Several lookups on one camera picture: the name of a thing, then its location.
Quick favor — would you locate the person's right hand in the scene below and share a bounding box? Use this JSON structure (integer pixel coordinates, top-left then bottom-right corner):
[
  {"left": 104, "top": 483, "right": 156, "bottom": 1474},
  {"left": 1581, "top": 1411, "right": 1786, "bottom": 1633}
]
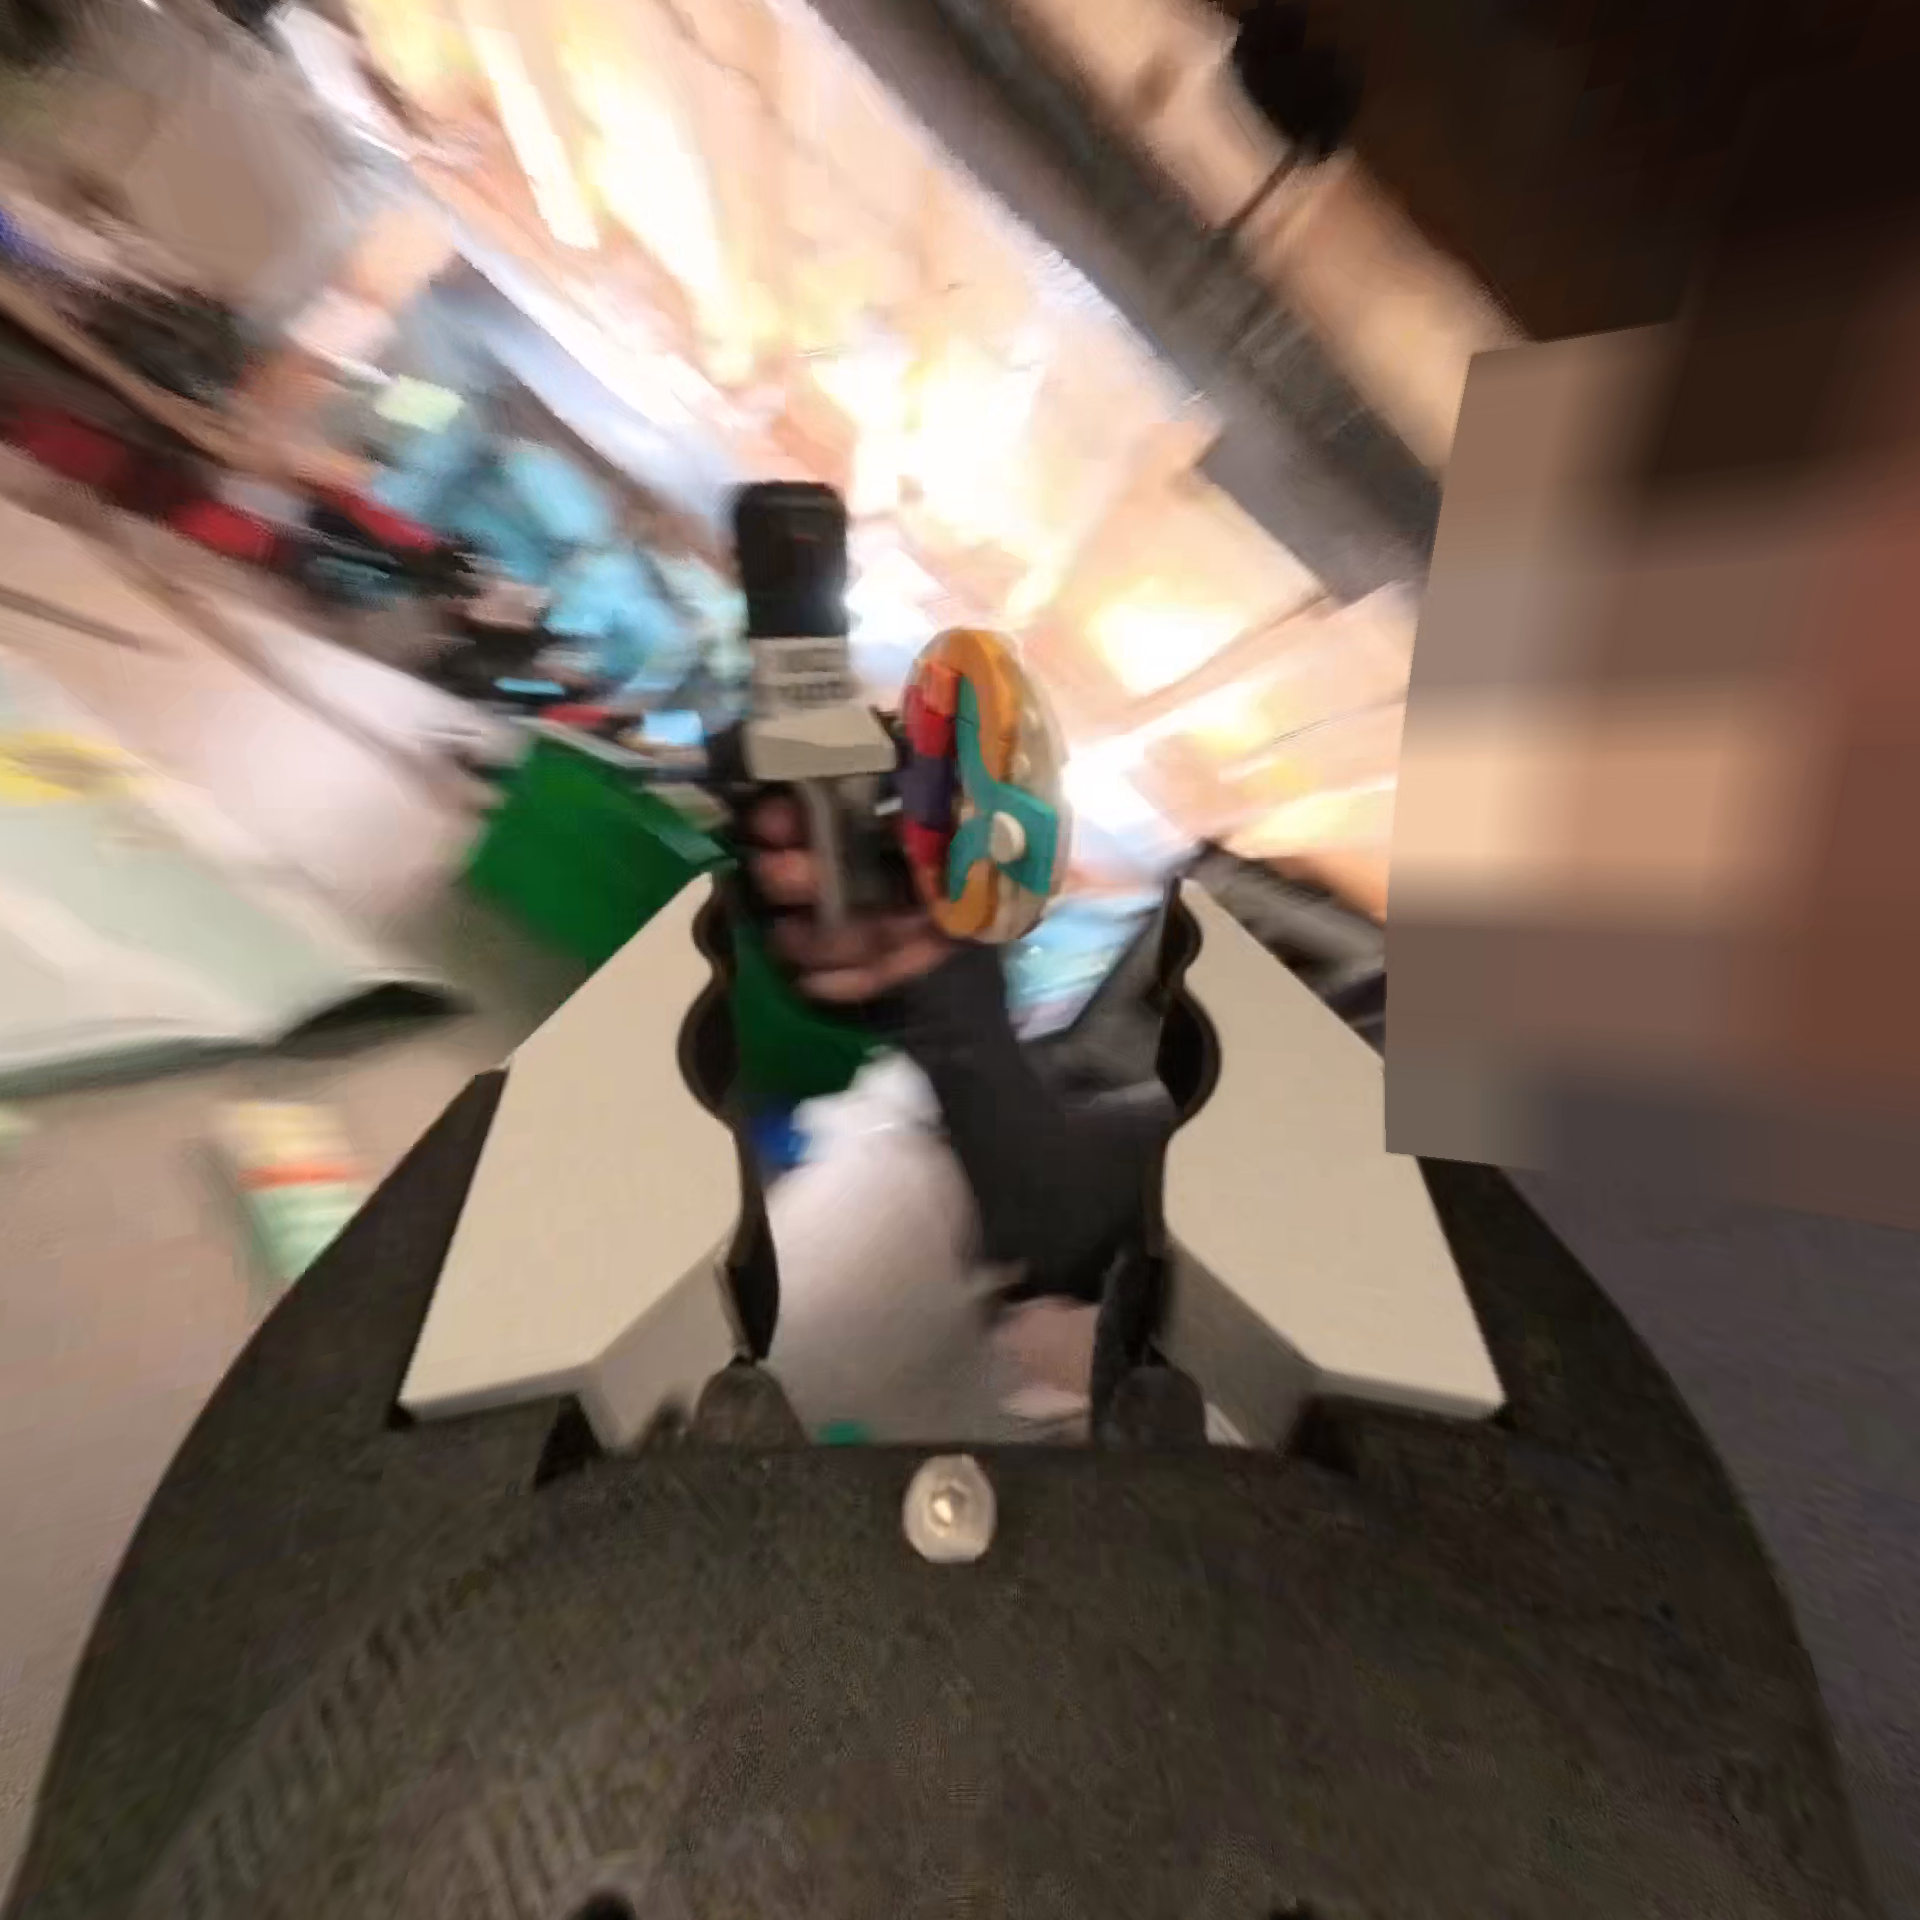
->
[{"left": 738, "top": 786, "right": 962, "bottom": 1003}]

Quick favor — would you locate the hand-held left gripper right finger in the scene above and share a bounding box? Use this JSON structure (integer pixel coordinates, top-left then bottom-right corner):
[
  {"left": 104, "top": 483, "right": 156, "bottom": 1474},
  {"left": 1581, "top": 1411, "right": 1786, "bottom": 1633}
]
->
[{"left": 1094, "top": 877, "right": 1508, "bottom": 1452}]

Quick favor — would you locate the round multicoloured lego disc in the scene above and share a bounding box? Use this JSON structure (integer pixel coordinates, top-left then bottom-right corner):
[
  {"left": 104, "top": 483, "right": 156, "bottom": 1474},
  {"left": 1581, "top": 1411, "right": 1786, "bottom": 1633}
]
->
[{"left": 895, "top": 625, "right": 1071, "bottom": 945}]

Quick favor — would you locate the mint and white lego plate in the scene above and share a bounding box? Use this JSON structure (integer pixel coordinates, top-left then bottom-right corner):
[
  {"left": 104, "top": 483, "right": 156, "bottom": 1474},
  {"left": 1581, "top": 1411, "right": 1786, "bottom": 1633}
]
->
[{"left": 210, "top": 1107, "right": 367, "bottom": 1298}]

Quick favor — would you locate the lego instruction booklet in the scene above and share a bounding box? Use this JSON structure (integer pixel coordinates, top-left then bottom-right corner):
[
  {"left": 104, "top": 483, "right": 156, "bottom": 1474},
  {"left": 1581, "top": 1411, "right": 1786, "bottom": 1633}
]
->
[{"left": 0, "top": 660, "right": 458, "bottom": 1089}]

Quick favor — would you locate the green plastic bin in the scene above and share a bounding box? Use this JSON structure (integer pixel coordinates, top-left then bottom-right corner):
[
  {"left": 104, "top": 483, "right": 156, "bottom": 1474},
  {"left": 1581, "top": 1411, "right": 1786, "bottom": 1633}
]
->
[{"left": 461, "top": 731, "right": 902, "bottom": 1100}]

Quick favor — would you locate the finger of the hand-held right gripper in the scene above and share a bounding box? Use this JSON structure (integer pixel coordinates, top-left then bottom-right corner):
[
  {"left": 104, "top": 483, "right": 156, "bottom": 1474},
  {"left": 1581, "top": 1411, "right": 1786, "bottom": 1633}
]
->
[{"left": 742, "top": 701, "right": 902, "bottom": 786}]

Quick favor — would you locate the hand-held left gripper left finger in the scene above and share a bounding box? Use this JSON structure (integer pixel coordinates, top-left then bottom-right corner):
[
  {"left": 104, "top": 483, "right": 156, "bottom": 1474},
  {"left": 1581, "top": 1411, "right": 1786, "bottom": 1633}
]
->
[{"left": 397, "top": 872, "right": 784, "bottom": 1452}]

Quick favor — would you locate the white plastic bag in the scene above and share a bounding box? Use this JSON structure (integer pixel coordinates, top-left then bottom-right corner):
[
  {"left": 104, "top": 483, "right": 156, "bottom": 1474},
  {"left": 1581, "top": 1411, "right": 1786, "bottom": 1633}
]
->
[{"left": 742, "top": 1050, "right": 1113, "bottom": 1433}]

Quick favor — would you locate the person's right forearm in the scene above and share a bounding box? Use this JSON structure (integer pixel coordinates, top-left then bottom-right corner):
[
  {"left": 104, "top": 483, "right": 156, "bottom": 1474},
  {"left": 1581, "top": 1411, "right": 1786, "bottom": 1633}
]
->
[{"left": 895, "top": 942, "right": 1185, "bottom": 1307}]

